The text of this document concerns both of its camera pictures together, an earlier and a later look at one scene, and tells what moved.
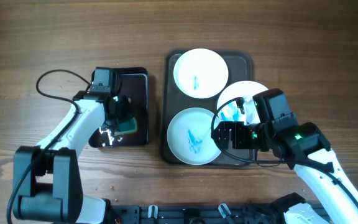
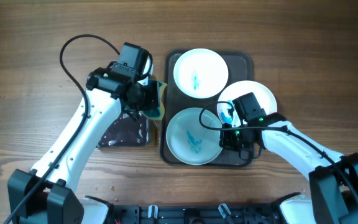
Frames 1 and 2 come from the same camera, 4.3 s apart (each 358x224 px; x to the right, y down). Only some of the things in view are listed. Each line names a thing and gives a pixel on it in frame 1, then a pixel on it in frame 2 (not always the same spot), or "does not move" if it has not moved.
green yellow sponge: [130, 126] → [157, 113]
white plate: [189, 136] does not move
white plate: [245, 89] does not move
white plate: [201, 73] does not move
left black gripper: [127, 111] → [153, 99]
